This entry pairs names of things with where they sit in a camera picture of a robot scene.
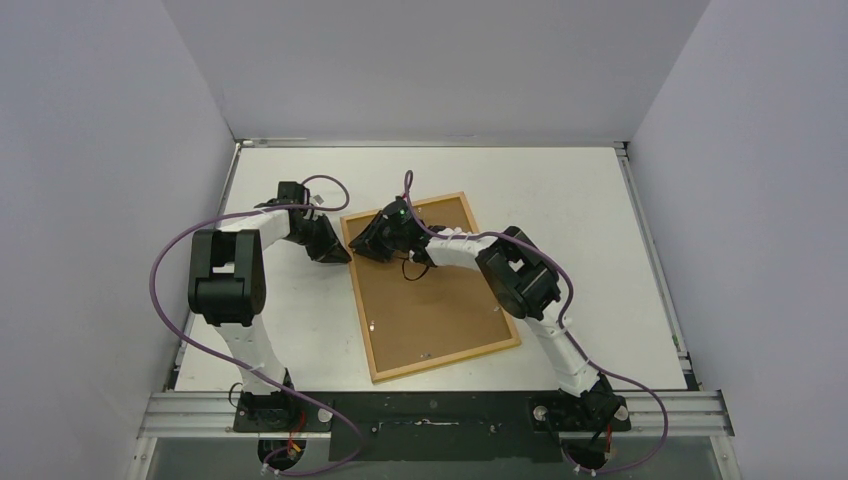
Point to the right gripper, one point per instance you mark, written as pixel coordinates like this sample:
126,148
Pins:
378,231

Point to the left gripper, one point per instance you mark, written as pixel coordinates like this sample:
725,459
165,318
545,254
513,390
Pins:
336,253

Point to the yellow picture frame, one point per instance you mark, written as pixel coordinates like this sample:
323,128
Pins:
368,318

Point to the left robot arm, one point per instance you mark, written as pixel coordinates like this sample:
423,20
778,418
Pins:
227,287

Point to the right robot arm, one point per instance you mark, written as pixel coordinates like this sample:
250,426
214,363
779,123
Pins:
525,284

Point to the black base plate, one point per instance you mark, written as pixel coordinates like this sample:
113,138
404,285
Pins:
439,426

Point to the aluminium front rail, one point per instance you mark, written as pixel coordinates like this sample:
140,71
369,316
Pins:
209,414

